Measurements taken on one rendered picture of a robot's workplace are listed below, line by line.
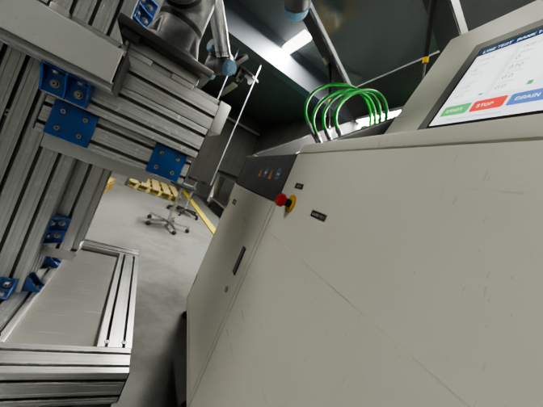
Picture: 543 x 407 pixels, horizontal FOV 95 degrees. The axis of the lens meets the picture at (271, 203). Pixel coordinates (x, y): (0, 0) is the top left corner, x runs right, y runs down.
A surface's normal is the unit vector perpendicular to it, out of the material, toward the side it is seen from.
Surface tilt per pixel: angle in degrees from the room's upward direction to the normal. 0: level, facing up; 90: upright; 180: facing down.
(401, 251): 90
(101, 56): 90
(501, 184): 90
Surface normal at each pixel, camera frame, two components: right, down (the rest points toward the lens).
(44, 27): 0.44, 0.21
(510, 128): -0.86, -0.36
